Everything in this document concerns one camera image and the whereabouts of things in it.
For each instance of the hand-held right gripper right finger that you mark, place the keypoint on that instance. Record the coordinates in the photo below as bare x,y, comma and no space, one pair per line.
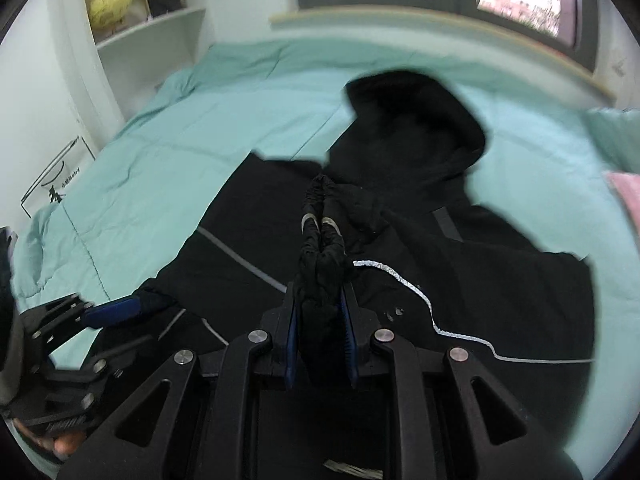
348,345

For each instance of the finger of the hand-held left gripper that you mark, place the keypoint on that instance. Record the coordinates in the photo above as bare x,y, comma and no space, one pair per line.
85,375
112,310

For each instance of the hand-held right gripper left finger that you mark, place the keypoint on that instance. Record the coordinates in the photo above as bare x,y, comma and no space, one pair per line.
291,345

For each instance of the black hooded jacket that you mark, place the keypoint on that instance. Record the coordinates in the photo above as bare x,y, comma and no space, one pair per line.
425,180

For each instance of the person's left hand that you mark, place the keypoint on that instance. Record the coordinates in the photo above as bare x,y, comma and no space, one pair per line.
62,446

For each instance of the green quilted blanket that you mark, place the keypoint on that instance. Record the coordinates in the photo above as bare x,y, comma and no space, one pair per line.
200,125

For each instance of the yellow globe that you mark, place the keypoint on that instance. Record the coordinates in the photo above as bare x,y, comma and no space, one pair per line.
110,6

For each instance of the pink printed pillow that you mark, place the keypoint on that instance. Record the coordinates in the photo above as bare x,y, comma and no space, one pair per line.
627,192

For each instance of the wooden windowsill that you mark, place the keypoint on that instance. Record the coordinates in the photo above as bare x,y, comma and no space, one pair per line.
450,27

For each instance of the green pillow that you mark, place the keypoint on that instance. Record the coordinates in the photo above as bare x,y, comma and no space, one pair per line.
612,135

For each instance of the black line wall sticker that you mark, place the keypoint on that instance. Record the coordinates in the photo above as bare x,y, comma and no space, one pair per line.
52,192

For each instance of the white wall shelf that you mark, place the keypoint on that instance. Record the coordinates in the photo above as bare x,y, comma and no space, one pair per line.
150,27

